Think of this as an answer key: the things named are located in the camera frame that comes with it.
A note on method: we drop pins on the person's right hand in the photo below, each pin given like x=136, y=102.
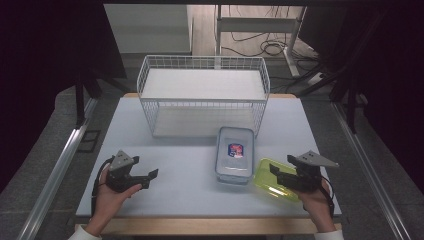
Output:
x=318, y=203

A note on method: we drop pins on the clear container with blue lid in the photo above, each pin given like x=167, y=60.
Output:
x=235, y=160

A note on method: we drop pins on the black stand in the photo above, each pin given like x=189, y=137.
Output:
x=80, y=106

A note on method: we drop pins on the white power strip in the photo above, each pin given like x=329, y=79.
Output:
x=315, y=78

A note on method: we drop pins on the white cabinet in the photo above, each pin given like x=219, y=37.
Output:
x=150, y=30

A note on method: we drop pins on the person's left hand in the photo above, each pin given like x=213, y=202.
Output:
x=108, y=203

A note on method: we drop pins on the black floor bracket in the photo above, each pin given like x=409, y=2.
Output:
x=89, y=140

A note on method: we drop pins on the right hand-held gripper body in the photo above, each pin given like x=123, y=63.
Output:
x=305, y=178

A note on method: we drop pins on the white metal desk frame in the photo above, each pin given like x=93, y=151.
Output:
x=256, y=25

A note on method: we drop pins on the aluminium rail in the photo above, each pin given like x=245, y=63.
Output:
x=56, y=173
x=366, y=166

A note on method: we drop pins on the black curtain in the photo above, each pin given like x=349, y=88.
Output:
x=393, y=66
x=40, y=66

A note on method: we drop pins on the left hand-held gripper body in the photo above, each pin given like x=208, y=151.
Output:
x=117, y=176

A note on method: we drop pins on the green plastic container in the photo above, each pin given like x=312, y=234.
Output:
x=265, y=180

